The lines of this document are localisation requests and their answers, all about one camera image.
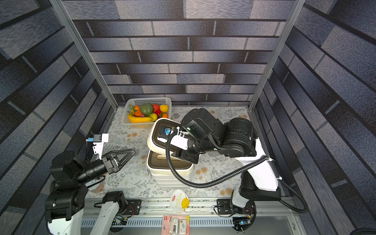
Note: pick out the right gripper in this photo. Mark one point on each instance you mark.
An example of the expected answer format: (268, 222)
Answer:
(188, 153)

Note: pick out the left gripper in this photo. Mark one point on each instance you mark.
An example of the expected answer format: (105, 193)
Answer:
(112, 166)

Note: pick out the cream box dark lid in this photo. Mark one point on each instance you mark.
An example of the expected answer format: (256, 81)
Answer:
(157, 164)
(152, 142)

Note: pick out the white box grey lid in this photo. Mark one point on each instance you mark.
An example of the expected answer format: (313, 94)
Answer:
(164, 174)
(168, 181)
(165, 179)

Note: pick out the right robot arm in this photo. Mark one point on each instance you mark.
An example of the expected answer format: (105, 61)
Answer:
(234, 139)

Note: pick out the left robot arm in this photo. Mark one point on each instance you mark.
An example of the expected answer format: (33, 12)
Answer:
(65, 204)

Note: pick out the floral table cloth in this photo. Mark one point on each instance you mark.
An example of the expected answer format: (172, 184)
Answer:
(135, 179)

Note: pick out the yellow toy banana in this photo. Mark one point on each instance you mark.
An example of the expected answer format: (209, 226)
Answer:
(134, 119)

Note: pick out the small white can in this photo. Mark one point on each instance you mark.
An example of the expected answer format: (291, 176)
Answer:
(97, 185)

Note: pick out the white plastic fruit basket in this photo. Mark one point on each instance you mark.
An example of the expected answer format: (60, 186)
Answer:
(133, 107)

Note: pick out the yellow toy pepper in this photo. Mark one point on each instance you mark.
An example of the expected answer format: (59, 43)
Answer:
(164, 108)

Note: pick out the red toy pepper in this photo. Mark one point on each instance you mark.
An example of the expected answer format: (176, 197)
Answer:
(156, 108)

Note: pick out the pink packaged item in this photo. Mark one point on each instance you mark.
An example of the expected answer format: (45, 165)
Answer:
(176, 225)

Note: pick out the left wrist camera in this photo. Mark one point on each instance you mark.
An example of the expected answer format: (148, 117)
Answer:
(98, 141)

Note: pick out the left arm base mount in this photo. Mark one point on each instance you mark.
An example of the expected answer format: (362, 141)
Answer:
(130, 207)

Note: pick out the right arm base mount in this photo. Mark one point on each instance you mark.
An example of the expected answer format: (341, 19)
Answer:
(225, 208)

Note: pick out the aluminium rail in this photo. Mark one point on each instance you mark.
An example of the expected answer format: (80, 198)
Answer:
(198, 207)

